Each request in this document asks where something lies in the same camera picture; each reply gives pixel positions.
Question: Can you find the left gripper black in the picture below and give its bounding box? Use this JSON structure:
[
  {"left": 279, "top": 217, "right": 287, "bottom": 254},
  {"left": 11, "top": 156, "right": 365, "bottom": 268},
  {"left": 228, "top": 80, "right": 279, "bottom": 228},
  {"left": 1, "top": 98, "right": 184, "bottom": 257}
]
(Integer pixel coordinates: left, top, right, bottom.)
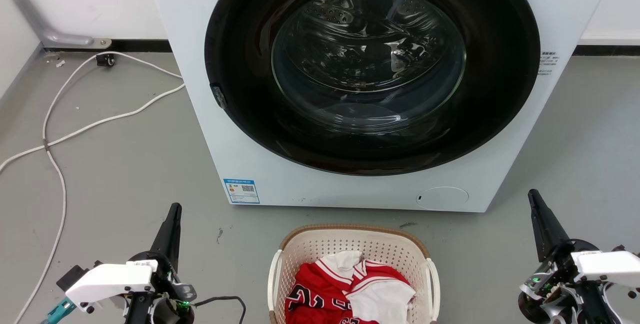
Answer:
[{"left": 124, "top": 203, "right": 198, "bottom": 324}]

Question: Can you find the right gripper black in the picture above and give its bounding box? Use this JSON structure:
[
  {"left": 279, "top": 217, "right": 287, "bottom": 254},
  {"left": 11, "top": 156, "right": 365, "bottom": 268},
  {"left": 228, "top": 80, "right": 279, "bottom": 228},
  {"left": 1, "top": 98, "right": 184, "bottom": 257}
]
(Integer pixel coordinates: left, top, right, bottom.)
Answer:
[{"left": 518, "top": 189, "right": 625, "bottom": 324}]

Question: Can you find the cream plastic laundry basket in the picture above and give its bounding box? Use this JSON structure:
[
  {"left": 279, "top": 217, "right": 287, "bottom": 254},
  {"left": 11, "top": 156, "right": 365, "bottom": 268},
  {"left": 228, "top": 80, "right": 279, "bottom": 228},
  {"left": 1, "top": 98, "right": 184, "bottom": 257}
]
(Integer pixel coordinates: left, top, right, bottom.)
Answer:
[{"left": 267, "top": 224, "right": 441, "bottom": 324}]

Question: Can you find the blue energy label sticker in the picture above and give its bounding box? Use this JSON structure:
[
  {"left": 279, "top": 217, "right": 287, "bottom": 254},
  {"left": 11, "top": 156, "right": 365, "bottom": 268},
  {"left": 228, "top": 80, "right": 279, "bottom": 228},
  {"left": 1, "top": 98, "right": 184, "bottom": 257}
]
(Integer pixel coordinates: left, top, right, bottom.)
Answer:
[{"left": 223, "top": 179, "right": 261, "bottom": 205}]

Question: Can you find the round white filter cover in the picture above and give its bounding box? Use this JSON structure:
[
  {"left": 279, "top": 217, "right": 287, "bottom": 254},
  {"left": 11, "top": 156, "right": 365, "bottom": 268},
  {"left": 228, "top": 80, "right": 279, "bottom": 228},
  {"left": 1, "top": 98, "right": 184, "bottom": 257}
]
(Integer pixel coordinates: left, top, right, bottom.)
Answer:
[{"left": 416, "top": 186, "right": 470, "bottom": 211}]

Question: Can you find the white front-load washing machine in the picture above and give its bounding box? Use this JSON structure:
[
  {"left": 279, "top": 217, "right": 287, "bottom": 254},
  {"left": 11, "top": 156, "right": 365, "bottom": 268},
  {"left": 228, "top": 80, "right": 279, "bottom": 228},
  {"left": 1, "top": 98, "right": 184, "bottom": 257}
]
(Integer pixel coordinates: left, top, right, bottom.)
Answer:
[{"left": 142, "top": 0, "right": 621, "bottom": 213}]

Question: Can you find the red basketball jersey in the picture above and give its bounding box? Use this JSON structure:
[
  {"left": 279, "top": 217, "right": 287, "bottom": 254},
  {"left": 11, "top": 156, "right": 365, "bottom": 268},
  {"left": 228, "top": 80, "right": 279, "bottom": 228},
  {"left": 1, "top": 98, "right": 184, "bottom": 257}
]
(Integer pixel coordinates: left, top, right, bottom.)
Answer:
[{"left": 285, "top": 258, "right": 416, "bottom": 324}]

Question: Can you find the printed text warning label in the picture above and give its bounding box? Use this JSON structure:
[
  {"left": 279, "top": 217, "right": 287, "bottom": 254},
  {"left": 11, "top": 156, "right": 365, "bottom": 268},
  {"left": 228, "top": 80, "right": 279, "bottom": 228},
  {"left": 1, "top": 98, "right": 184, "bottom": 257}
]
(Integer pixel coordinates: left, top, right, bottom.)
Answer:
[{"left": 539, "top": 50, "right": 560, "bottom": 77}]

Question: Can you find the white garment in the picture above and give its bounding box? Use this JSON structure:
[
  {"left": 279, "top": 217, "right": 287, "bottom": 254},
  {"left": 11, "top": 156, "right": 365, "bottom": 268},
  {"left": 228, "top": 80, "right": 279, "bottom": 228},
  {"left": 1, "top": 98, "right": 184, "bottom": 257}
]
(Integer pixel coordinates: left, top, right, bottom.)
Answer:
[{"left": 345, "top": 279, "right": 417, "bottom": 324}]

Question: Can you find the black round washer door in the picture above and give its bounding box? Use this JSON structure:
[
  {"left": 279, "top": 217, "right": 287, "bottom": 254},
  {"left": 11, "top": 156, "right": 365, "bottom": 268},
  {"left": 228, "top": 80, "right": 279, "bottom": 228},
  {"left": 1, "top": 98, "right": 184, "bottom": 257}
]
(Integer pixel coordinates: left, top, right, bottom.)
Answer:
[{"left": 204, "top": 0, "right": 542, "bottom": 176}]

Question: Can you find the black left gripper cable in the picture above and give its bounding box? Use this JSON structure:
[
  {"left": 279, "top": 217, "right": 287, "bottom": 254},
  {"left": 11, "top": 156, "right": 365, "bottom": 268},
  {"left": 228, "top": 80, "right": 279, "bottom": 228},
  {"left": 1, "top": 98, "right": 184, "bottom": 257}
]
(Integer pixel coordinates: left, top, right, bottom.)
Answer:
[{"left": 194, "top": 296, "right": 247, "bottom": 324}]

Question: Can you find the thin white floor cable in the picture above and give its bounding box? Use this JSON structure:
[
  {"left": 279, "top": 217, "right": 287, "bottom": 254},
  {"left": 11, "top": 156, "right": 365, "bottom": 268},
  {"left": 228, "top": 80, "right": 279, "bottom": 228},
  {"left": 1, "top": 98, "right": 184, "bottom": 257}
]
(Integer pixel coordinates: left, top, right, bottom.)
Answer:
[{"left": 12, "top": 51, "right": 184, "bottom": 324}]

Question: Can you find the teal cable connector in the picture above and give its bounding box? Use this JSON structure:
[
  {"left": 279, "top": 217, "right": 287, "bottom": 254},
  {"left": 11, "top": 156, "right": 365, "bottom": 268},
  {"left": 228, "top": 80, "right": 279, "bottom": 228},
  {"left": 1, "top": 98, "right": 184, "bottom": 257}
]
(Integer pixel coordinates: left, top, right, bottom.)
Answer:
[{"left": 41, "top": 298, "right": 77, "bottom": 324}]

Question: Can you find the thick white floor cable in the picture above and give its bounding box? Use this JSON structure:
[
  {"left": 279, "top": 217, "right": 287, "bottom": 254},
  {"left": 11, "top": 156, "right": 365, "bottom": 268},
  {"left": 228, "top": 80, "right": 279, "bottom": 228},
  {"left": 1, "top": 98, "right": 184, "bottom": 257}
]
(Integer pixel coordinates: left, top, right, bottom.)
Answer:
[{"left": 0, "top": 83, "right": 187, "bottom": 174}]

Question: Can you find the grey wall pipe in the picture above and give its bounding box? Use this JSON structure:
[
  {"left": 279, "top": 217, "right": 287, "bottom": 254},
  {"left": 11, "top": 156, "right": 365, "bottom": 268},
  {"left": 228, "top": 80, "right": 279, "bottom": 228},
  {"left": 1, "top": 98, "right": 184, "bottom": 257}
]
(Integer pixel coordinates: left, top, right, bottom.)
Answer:
[{"left": 0, "top": 0, "right": 113, "bottom": 49}]

